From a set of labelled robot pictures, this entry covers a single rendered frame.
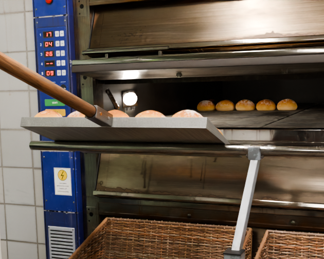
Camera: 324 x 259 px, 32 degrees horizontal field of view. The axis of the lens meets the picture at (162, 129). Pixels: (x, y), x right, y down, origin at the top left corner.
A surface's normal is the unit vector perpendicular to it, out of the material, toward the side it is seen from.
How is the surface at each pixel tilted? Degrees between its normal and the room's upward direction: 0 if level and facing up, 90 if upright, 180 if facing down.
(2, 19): 90
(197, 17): 70
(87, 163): 90
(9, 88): 90
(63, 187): 90
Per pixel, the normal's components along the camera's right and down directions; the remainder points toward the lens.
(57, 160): -0.40, 0.10
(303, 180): -0.39, -0.25
